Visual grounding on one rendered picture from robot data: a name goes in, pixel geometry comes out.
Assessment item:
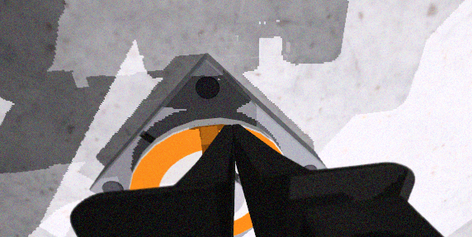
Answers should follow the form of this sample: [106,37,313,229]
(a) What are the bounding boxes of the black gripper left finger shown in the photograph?
[70,125,235,237]

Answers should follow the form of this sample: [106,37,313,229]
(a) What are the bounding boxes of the orange round plate with holes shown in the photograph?
[129,117,283,235]

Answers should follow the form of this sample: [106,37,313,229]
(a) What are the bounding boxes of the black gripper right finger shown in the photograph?
[232,124,415,237]

